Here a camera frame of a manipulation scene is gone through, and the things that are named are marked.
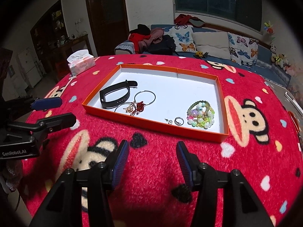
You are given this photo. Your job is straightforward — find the gold chain charm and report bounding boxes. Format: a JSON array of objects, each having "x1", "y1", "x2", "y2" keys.
[{"x1": 124, "y1": 105, "x2": 136, "y2": 114}]

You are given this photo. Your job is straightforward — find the black smart wristband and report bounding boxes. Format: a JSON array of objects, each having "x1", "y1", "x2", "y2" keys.
[{"x1": 99, "y1": 80, "x2": 138, "y2": 109}]

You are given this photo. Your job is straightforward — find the colourful bead bracelets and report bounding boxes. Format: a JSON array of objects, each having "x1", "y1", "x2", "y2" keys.
[{"x1": 186, "y1": 100, "x2": 216, "y2": 129}]

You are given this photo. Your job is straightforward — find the silver hoop with red charm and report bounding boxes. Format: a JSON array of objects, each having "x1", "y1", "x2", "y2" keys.
[{"x1": 133, "y1": 90, "x2": 156, "y2": 116}]

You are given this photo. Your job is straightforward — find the small pearl earring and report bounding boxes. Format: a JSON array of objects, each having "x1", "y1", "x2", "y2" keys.
[{"x1": 165, "y1": 119, "x2": 173, "y2": 124}]

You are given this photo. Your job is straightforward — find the silver bangle with pearl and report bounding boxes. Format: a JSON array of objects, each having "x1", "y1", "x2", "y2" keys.
[{"x1": 114, "y1": 102, "x2": 137, "y2": 116}]

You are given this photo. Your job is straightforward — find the pink tissue pack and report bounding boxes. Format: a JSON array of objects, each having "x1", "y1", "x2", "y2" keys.
[{"x1": 67, "y1": 49, "x2": 95, "y2": 76}]

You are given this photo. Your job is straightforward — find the dark wooden side table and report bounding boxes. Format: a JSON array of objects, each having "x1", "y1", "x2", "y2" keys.
[{"x1": 54, "y1": 34, "x2": 92, "y2": 81}]

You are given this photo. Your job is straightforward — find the red monkey print blanket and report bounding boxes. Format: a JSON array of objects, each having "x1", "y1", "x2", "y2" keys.
[{"x1": 23, "y1": 54, "x2": 302, "y2": 226}]

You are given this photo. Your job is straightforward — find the orange white shallow tray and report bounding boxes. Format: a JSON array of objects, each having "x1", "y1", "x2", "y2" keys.
[{"x1": 82, "y1": 64, "x2": 229, "y2": 142}]

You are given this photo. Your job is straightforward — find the pile of clothes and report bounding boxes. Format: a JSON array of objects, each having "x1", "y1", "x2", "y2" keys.
[{"x1": 128, "y1": 24, "x2": 176, "y2": 55}]

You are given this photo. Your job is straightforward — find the dark wooden door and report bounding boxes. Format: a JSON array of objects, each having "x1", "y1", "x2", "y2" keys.
[{"x1": 85, "y1": 0, "x2": 129, "y2": 56}]

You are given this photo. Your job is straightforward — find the yellow toy vehicle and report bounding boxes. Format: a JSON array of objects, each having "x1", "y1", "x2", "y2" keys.
[{"x1": 194, "y1": 51, "x2": 209, "y2": 59}]

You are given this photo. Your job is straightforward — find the right butterfly pillow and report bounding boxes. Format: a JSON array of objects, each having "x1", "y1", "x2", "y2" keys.
[{"x1": 227, "y1": 32, "x2": 258, "y2": 66}]

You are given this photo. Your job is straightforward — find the butterfly pillow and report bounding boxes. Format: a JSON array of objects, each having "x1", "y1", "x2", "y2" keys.
[
  {"x1": 227, "y1": 32, "x2": 258, "y2": 66},
  {"x1": 164, "y1": 25, "x2": 197, "y2": 53}
]

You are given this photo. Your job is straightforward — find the plush toys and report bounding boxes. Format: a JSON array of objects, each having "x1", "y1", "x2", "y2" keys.
[{"x1": 270, "y1": 44, "x2": 295, "y2": 76}]

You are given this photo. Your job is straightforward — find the blue sofa bed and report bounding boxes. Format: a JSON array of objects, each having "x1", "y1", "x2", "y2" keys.
[{"x1": 114, "y1": 24, "x2": 291, "y2": 88}]

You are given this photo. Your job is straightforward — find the beige pillow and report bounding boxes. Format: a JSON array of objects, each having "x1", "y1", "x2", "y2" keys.
[{"x1": 192, "y1": 32, "x2": 231, "y2": 60}]

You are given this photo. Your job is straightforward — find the left butterfly pillow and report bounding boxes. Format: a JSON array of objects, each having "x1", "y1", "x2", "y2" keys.
[{"x1": 164, "y1": 25, "x2": 197, "y2": 53}]

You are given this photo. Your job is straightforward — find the red cloth on sill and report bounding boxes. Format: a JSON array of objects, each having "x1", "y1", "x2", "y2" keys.
[{"x1": 174, "y1": 14, "x2": 205, "y2": 28}]

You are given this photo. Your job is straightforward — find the colourful pinwheel flower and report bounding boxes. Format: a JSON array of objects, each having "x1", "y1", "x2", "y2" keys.
[{"x1": 264, "y1": 21, "x2": 274, "y2": 35}]

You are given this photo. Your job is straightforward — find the dark window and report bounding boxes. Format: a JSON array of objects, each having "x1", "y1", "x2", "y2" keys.
[{"x1": 175, "y1": 0, "x2": 262, "y2": 31}]

